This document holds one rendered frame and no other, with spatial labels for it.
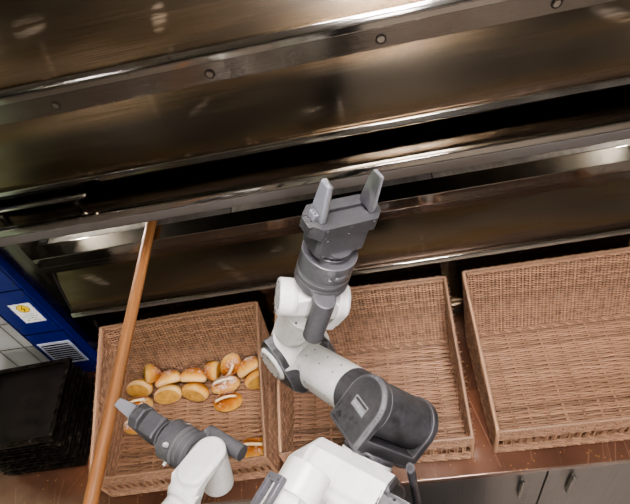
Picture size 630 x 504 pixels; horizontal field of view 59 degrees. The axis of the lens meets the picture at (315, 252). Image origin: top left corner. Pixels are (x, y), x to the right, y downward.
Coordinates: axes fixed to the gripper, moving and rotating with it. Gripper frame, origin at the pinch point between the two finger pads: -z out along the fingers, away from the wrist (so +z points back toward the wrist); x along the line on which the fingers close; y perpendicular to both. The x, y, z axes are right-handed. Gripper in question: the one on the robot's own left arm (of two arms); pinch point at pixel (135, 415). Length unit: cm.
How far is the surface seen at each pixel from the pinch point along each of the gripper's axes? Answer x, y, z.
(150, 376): 50, 18, -42
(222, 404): 56, 23, -17
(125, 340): -1.0, 13.0, -15.7
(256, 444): 55, 17, 2
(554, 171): 2, 105, 57
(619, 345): 61, 99, 86
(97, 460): -0.9, -11.3, 0.1
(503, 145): -23, 83, 51
